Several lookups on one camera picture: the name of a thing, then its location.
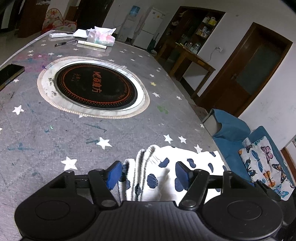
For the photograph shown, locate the tissue pack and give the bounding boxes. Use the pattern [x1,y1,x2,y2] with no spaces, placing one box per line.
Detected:
[87,26,116,47]

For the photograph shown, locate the dark wooden door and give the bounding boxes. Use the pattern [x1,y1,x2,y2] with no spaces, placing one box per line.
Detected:
[194,23,292,117]

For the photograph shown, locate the white paper sheets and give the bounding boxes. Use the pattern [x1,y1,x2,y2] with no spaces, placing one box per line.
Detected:
[73,29,89,39]

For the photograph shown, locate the dark wall shelf unit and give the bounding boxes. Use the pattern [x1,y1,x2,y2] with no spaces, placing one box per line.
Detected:
[155,6,225,52]

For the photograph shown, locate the butterfly print cushion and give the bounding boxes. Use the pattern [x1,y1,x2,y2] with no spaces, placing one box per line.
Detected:
[238,136,295,201]

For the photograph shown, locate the white refrigerator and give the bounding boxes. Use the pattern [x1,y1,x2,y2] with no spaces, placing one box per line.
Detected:
[132,7,166,49]

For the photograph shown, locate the black smartphone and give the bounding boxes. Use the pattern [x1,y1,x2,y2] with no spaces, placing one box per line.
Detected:
[0,64,25,90]

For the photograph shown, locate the round induction cooktop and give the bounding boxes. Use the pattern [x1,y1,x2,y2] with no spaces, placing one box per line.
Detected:
[37,56,150,119]

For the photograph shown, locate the white pen box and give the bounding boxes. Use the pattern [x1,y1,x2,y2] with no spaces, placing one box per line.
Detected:
[77,40,107,49]

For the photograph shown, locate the white navy polka dot garment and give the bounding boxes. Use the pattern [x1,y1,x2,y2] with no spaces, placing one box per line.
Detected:
[118,145,227,203]

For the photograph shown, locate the blue sofa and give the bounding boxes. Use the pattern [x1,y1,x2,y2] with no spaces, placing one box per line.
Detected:
[202,109,293,182]

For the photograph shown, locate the dark wooden side table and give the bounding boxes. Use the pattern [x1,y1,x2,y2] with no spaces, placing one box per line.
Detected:
[155,39,216,99]

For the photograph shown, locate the black marker pen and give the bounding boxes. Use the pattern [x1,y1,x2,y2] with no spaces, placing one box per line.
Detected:
[54,40,77,47]

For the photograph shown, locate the water dispenser with blue bottle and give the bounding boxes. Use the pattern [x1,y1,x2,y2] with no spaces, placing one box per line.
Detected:
[117,6,140,42]

